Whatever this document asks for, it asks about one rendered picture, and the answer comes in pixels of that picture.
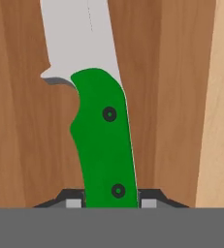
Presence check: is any brown wooden cutting board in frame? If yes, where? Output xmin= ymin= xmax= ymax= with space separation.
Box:
xmin=0 ymin=0 xmax=217 ymax=209

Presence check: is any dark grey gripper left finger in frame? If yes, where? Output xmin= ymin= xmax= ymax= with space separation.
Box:
xmin=33 ymin=188 xmax=87 ymax=209

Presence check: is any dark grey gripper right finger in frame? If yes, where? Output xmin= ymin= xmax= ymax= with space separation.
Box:
xmin=137 ymin=188 xmax=191 ymax=209

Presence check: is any green-handled knife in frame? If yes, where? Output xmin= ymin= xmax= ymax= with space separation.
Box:
xmin=39 ymin=0 xmax=140 ymax=209

